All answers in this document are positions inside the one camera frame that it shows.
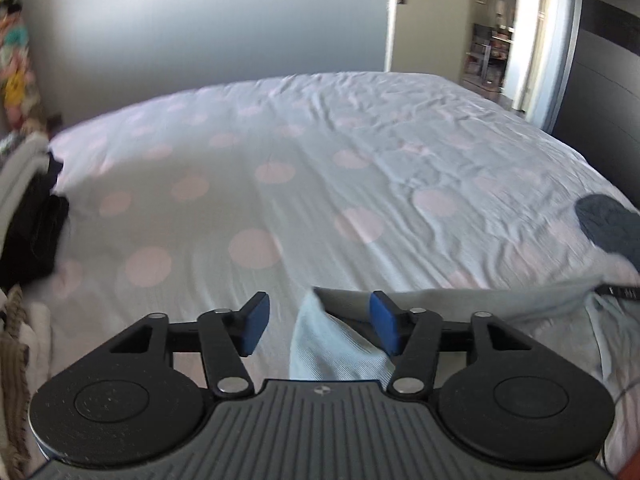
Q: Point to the dining chair in hallway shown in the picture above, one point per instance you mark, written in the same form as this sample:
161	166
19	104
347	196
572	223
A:
489	50

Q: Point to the grey folded garment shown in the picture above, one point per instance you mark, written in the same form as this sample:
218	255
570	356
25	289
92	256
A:
28	160

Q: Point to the beige crumpled clothes pile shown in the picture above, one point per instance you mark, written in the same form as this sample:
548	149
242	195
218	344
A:
37	334

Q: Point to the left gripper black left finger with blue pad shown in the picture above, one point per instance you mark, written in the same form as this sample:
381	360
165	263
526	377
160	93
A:
149	389

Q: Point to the polka dot bed sheet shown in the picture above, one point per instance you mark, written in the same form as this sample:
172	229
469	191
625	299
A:
351	181

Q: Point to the black folded garment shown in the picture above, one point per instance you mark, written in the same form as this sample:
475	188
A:
30	235

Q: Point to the striped brown garment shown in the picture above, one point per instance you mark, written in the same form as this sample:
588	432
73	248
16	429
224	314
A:
15	394

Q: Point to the olive bedroom door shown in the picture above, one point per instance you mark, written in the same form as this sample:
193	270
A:
428	36

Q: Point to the light grey sweatshirt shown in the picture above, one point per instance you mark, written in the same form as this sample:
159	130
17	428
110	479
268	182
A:
592	325

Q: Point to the dark wardrobe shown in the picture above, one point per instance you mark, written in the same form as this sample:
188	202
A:
599	114

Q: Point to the plush toy column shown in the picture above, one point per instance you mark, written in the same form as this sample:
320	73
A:
20	95

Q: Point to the dark blue knit garment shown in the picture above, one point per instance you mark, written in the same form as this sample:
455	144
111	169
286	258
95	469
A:
610	226

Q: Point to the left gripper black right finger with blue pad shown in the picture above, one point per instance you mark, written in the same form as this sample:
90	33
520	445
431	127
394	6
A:
498	393

